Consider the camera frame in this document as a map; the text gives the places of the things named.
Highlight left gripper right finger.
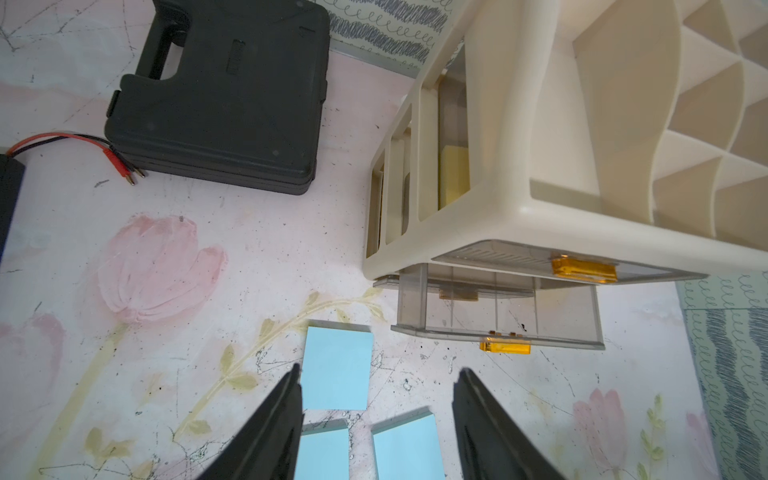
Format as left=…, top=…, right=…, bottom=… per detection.
left=452, top=368, right=563, bottom=480

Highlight yellow sticky note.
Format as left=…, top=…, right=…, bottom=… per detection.
left=439, top=145, right=470, bottom=209

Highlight floral pink table mat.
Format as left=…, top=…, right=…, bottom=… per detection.
left=0, top=0, right=721, bottom=480

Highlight beige desk organizer cabinet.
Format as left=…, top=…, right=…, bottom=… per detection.
left=363, top=1, right=767, bottom=279

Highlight blue sticky note lower right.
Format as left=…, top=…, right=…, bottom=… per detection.
left=372, top=407, right=445, bottom=480

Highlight blue sticky note top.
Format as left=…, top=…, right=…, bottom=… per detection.
left=301, top=320, right=374, bottom=411

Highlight grey transparent drawer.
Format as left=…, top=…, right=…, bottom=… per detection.
left=435, top=53, right=702, bottom=284

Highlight blue sticky note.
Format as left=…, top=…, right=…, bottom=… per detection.
left=301, top=320, right=374, bottom=411
left=372, top=407, right=445, bottom=480
left=294, top=419, right=350, bottom=480

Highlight red and black probes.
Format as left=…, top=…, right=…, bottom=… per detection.
left=1, top=131, right=147, bottom=185

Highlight blue sticky note lower left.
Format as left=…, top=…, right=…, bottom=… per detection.
left=294, top=419, right=350, bottom=480

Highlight black plastic tool case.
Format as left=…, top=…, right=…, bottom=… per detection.
left=104, top=1, right=330, bottom=195

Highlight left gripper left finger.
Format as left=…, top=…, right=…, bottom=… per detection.
left=199, top=364, right=303, bottom=480

